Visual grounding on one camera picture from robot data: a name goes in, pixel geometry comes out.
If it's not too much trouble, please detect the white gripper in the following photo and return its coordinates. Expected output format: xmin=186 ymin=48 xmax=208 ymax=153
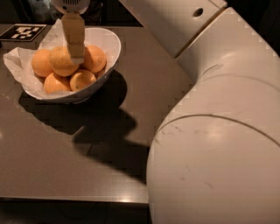
xmin=52 ymin=0 xmax=90 ymax=64

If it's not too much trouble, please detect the orange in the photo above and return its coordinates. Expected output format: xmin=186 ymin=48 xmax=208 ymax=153
xmin=70 ymin=69 xmax=96 ymax=92
xmin=81 ymin=45 xmax=107 ymax=74
xmin=31 ymin=49 xmax=53 ymax=78
xmin=44 ymin=73 xmax=71 ymax=94
xmin=49 ymin=46 xmax=79 ymax=77

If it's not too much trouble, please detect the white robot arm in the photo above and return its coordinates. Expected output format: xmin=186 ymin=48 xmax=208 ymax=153
xmin=120 ymin=0 xmax=280 ymax=224

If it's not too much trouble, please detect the white ceramic bowl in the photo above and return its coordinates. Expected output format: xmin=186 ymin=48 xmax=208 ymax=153
xmin=18 ymin=28 xmax=121 ymax=103

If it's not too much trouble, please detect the black white fiducial marker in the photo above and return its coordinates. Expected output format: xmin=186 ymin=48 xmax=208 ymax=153
xmin=0 ymin=24 xmax=46 ymax=42

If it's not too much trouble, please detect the white paper liner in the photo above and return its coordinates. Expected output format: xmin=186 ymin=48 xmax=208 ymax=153
xmin=3 ymin=18 xmax=90 ymax=100

